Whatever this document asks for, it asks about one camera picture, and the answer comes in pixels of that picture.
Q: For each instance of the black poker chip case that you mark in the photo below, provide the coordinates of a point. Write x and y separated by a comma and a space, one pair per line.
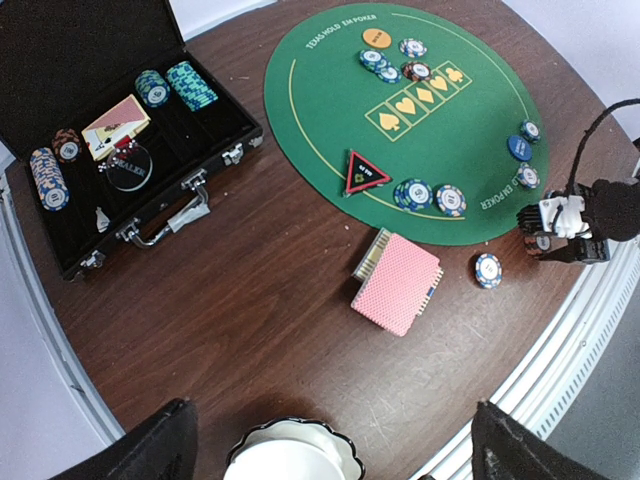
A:
66, 63

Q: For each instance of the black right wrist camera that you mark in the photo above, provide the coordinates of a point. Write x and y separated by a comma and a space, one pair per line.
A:
559, 216

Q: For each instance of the blue small blind button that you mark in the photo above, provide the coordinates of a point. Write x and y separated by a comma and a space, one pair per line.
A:
519, 148

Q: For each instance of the orange big blind button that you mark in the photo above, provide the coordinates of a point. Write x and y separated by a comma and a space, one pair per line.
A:
377, 38

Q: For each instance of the green round poker mat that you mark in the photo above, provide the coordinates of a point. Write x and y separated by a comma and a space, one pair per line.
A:
453, 129

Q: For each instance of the red triangular all-in marker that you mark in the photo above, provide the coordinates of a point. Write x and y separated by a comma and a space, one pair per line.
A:
362, 175

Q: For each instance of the black orange 100 chip row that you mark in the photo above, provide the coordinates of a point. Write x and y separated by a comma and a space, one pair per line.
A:
66, 145

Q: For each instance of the blue beige 10 chip row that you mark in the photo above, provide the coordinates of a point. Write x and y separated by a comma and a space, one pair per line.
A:
49, 181

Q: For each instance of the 50 chips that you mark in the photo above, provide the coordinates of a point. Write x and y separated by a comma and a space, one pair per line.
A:
377, 63

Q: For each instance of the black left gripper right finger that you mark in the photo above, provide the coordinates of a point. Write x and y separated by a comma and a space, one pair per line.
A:
504, 449

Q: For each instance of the blue green 50 chip row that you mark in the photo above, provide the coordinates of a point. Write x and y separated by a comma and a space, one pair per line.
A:
152, 88

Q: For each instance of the clear acrylic dealer button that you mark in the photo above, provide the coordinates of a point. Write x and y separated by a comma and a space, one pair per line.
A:
130, 169

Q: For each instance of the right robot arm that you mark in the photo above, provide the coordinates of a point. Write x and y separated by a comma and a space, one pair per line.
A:
612, 209

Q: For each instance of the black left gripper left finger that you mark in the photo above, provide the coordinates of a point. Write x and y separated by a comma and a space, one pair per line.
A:
163, 446

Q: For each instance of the white bowl stack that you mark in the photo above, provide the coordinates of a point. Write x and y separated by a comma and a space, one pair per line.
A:
294, 448

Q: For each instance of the teal blue chip row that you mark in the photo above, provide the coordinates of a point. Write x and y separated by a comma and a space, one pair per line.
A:
190, 86

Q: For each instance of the blue beige 10 chip stack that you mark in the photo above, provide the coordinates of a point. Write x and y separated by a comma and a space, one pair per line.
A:
488, 270

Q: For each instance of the boxed red card deck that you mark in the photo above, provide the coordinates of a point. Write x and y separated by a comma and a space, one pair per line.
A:
125, 119

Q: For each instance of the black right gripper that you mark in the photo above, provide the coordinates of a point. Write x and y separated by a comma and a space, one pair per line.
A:
579, 250

